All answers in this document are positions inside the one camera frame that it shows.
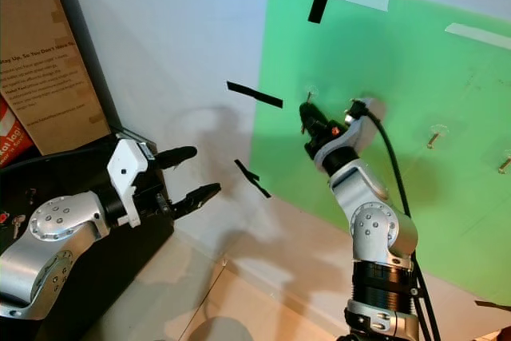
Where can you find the forked black tape strip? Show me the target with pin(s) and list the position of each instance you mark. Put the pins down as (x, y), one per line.
(253, 178)

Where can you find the brown printed cardboard box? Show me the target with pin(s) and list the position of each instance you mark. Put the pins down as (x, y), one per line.
(56, 61)

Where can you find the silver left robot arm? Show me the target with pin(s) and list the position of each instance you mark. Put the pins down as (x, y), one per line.
(48, 265)

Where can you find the black glass table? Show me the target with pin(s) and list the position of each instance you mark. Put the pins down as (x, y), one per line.
(48, 173)

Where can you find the orange white shopping bag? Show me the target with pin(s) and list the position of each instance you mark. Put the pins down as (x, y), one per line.
(12, 137)

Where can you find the red capped key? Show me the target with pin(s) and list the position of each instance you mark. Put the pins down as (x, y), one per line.
(3, 219)

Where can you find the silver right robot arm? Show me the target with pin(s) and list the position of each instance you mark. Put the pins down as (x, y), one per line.
(383, 233)

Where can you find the clear wall hook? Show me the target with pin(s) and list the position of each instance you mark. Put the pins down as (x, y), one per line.
(437, 135)
(505, 163)
(310, 93)

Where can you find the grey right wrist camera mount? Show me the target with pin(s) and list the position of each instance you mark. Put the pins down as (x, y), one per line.
(347, 157)

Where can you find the green wall board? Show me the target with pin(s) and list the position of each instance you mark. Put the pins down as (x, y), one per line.
(407, 69)

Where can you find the plain silver key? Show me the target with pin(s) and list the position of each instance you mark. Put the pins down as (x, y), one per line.
(18, 224)

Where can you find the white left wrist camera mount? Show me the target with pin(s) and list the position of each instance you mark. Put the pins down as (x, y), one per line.
(130, 173)

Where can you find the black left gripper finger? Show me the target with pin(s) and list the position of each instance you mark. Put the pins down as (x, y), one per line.
(196, 200)
(177, 156)

